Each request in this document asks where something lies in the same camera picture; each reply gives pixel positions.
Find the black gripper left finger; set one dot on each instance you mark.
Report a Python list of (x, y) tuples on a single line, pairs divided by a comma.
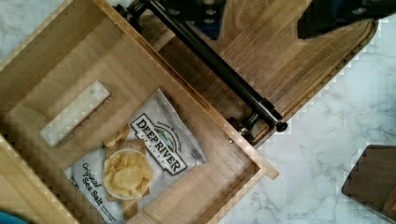
[(205, 15)]

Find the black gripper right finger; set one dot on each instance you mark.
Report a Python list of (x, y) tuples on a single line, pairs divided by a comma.
[(324, 16)]

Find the light wooden drawer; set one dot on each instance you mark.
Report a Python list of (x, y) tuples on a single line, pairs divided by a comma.
[(83, 41)]

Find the wooden drawer cabinet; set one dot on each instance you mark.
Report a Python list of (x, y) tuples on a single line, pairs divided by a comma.
[(24, 194)]

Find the large wooden tray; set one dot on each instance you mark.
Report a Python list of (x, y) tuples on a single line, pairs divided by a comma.
[(258, 39)]

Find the Deep River chips bag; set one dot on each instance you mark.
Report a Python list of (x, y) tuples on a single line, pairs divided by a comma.
[(138, 163)]

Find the dark wooden box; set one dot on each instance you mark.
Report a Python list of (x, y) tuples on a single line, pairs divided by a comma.
[(371, 182)]

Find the blue round plate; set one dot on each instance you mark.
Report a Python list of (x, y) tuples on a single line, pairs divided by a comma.
[(6, 218)]

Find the black drawer handle bar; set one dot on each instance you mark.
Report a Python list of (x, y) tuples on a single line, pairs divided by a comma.
[(261, 108)]

